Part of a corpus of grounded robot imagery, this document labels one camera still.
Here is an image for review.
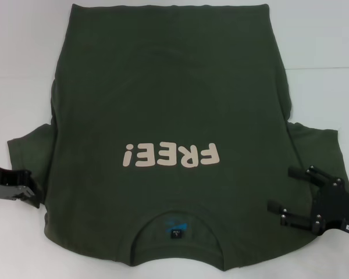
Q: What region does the dark green FREE t-shirt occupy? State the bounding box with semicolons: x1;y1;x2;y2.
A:
6;2;349;268

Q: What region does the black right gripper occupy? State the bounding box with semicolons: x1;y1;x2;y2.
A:
266;164;349;235

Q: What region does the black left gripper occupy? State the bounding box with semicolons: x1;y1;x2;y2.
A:
0;162;42;209

